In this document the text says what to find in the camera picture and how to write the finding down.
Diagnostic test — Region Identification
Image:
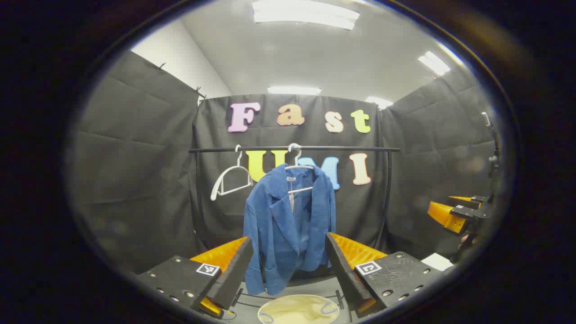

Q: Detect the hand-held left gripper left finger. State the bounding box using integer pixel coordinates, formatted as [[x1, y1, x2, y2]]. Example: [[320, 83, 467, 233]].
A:
[[135, 236, 254, 321]]

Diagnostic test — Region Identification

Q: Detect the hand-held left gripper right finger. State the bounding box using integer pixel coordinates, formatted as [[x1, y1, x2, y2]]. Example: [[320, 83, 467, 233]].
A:
[[325, 232, 455, 319]]

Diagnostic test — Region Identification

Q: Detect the blue corduroy jacket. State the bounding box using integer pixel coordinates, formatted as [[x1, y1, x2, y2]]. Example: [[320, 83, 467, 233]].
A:
[[243, 163, 337, 296]]

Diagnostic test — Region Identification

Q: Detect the white plastic clothes hanger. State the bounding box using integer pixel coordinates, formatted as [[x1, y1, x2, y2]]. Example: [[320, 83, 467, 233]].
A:
[[210, 145, 254, 202], [284, 143, 315, 195]]

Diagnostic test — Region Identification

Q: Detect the black metal clothes rack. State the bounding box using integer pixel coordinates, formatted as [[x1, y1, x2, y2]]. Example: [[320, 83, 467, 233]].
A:
[[189, 145, 401, 252]]

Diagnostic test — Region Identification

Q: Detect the white box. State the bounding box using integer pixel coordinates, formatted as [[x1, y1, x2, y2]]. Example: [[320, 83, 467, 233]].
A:
[[421, 252, 455, 272]]

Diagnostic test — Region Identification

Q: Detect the black backdrop cloth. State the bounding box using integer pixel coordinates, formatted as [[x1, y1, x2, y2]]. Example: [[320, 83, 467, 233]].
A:
[[70, 50, 500, 275]]

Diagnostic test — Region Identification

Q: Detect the large ceiling light panel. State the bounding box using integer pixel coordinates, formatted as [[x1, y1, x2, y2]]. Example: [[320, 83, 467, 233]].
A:
[[252, 0, 360, 31]]

